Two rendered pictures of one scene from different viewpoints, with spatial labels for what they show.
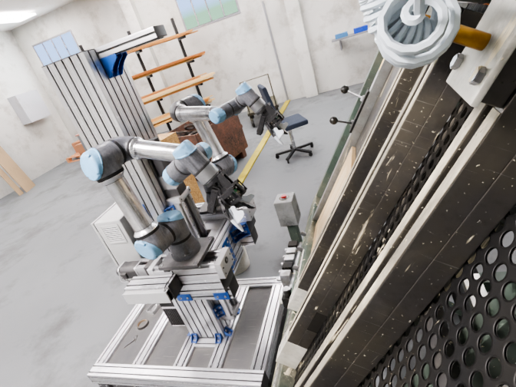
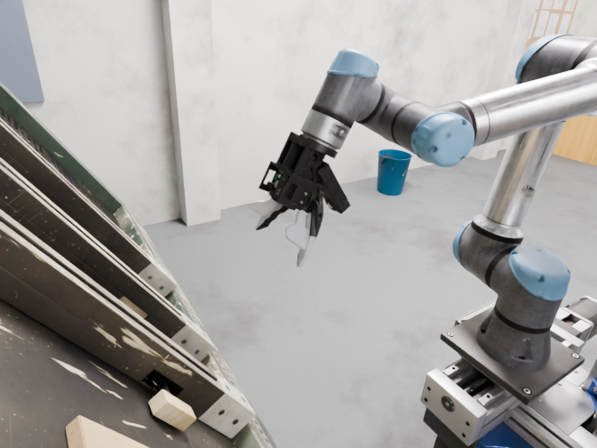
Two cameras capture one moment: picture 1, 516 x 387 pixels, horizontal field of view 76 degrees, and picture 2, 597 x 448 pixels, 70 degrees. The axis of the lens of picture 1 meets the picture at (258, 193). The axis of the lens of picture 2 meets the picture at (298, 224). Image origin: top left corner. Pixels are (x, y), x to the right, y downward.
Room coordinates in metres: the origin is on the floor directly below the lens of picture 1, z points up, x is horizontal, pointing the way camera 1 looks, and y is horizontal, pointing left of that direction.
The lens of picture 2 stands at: (1.44, -0.47, 1.71)
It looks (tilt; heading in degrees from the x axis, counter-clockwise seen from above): 27 degrees down; 123
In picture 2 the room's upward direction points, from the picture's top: 3 degrees clockwise
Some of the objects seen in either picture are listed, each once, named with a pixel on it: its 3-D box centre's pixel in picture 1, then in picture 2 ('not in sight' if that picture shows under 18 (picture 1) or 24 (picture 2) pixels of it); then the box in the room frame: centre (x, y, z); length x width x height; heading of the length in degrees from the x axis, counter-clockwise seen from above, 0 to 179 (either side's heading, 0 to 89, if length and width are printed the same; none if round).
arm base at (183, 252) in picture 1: (183, 243); (517, 328); (1.44, 0.43, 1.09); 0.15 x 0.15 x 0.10
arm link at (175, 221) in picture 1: (172, 225); (530, 283); (1.44, 0.44, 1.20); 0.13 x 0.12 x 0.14; 144
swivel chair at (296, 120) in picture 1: (286, 120); not in sight; (4.91, -0.75, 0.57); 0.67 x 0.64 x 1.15; 71
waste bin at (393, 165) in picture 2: not in sight; (391, 172); (-0.09, 3.53, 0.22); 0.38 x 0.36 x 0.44; 68
